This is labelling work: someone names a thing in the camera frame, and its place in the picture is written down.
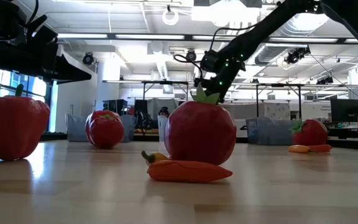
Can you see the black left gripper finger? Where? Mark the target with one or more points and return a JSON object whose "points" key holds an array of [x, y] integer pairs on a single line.
{"points": [[70, 70], [67, 81]]}

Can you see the red bell pepper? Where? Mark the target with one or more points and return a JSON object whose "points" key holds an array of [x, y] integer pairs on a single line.
{"points": [[113, 113], [11, 124], [106, 133]]}

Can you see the red tomato with green leaves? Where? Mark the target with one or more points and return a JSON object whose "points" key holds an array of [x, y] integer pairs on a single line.
{"points": [[200, 133], [312, 133]]}

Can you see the orange carrot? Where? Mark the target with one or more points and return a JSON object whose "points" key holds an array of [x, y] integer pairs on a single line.
{"points": [[298, 149]]}

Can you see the orange chili pepper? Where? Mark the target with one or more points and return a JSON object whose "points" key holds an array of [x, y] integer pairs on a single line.
{"points": [[158, 156]]}

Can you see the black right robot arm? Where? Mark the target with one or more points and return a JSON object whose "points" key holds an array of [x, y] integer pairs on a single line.
{"points": [[275, 25]]}

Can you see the black ceiling spotlight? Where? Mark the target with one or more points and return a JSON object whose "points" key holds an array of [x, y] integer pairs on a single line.
{"points": [[297, 55], [325, 80], [191, 55], [88, 58]]}

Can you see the white LED light bar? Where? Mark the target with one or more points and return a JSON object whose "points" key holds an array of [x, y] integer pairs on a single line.
{"points": [[149, 36], [303, 40], [82, 36]]}

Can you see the grey plastic basket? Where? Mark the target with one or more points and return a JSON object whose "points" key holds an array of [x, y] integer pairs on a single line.
{"points": [[267, 132], [76, 129]]}

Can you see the black computer monitor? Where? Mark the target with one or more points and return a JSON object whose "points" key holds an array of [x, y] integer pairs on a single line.
{"points": [[345, 110], [141, 107], [115, 105]]}

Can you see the person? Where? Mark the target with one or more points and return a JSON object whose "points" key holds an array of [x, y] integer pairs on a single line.
{"points": [[164, 112]]}

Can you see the silver air duct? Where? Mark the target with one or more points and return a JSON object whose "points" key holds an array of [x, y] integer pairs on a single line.
{"points": [[267, 54]]}

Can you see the black workstation frame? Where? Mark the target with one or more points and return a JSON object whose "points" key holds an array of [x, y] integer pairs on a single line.
{"points": [[278, 85], [166, 82]]}

